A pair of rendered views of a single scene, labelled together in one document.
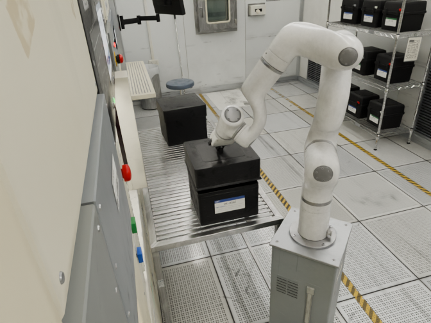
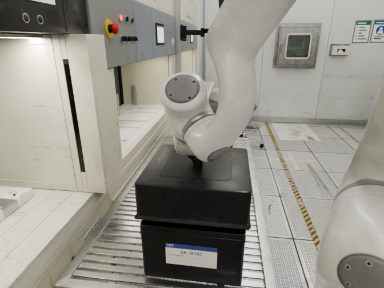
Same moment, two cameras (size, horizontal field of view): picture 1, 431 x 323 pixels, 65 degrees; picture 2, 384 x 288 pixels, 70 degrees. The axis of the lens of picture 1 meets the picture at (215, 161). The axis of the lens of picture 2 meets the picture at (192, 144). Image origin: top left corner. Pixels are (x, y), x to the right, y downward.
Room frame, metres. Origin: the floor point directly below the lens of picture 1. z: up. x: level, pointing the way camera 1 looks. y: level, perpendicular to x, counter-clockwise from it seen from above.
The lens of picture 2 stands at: (0.68, -0.26, 1.38)
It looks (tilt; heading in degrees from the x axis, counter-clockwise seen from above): 21 degrees down; 21
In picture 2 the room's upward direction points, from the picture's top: straight up
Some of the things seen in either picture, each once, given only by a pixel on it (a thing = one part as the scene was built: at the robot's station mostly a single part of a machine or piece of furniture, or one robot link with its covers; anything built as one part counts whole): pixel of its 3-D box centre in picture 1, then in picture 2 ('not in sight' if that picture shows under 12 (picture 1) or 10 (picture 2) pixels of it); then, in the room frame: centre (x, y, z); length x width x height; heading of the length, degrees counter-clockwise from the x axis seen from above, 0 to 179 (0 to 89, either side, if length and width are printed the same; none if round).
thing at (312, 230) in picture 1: (314, 216); not in sight; (1.09, -0.39, 0.85); 0.19 x 0.19 x 0.18
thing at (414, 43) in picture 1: (412, 47); not in sight; (3.24, -1.92, 1.05); 0.17 x 0.03 x 0.26; 103
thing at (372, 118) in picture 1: (384, 113); not in sight; (3.46, -1.90, 0.31); 0.30 x 0.28 x 0.26; 11
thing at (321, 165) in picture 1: (319, 175); (363, 270); (1.06, -0.38, 1.07); 0.19 x 0.12 x 0.24; 167
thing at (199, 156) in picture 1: (220, 156); (198, 174); (1.34, -0.02, 1.02); 0.29 x 0.29 x 0.13; 13
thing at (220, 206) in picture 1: (221, 188); (197, 224); (1.34, -0.02, 0.85); 0.28 x 0.28 x 0.17; 13
